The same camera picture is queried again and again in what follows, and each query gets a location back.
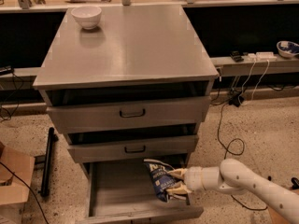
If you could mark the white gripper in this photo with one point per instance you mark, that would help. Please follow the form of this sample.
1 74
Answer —
193 178

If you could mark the bottom open grey drawer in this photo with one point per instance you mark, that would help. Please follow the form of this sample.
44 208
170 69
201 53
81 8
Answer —
121 192

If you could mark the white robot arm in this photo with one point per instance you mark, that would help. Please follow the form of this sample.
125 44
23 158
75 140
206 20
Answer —
232 177

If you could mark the small black device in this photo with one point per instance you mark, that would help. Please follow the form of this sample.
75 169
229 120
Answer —
235 55

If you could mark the blue patterned bowl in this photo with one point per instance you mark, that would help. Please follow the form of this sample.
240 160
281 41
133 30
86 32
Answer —
287 49

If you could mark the grey metal drawer cabinet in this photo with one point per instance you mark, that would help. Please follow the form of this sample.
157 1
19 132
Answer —
136 45

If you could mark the middle grey drawer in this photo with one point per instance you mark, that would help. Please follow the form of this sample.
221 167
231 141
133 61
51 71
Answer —
132 143

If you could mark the top grey drawer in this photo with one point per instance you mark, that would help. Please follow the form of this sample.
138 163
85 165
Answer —
129 107

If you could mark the black power adapter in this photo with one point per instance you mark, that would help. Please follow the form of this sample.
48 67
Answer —
237 100

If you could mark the black bar on floor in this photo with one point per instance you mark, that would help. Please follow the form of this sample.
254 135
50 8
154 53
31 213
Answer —
45 185

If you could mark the white ceramic bowl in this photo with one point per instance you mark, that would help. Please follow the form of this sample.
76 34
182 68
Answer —
88 17

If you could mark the left cardboard box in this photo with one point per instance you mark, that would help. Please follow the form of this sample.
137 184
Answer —
16 171

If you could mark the white power strip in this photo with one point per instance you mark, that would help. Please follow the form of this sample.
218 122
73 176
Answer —
262 56

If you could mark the black device left ledge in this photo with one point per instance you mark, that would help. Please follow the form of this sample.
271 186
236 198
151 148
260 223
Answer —
6 70

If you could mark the blue chip bag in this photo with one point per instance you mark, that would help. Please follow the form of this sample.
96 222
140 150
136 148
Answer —
161 179

